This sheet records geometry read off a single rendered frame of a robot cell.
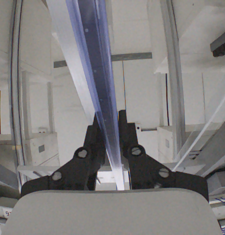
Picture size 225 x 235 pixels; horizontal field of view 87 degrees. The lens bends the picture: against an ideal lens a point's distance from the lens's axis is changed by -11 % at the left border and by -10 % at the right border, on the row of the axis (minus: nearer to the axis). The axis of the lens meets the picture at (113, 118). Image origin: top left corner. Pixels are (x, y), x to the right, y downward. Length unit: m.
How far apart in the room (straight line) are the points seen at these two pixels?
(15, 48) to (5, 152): 0.58
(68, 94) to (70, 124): 0.46
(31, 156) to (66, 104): 1.42
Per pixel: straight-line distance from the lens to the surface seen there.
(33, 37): 1.01
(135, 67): 2.09
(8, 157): 0.96
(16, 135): 0.70
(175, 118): 0.55
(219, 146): 0.41
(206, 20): 0.55
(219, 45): 0.66
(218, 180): 0.51
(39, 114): 2.37
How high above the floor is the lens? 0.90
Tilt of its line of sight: 2 degrees up
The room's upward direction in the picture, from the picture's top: 176 degrees clockwise
